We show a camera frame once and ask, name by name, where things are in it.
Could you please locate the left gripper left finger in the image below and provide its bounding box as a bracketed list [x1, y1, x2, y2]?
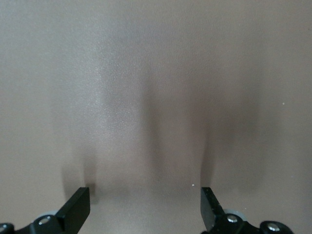
[0, 187, 91, 234]

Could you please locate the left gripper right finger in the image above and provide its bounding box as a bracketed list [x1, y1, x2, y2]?
[200, 187, 293, 234]

